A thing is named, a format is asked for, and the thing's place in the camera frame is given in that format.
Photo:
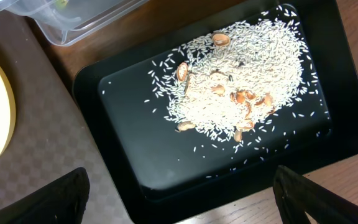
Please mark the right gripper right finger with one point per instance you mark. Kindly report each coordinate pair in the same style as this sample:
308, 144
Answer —
298, 198

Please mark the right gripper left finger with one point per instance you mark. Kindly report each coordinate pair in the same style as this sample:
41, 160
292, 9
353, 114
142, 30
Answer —
61, 201

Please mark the black waste tray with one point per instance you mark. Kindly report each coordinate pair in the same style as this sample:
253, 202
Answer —
324, 34

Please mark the clear plastic waste bin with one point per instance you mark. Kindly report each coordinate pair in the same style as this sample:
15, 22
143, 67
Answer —
65, 22

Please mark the brown plastic serving tray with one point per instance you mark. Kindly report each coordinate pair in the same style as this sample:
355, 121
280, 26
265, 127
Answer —
50, 138

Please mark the spilled rice pile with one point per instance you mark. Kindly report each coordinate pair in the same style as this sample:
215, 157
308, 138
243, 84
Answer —
222, 98

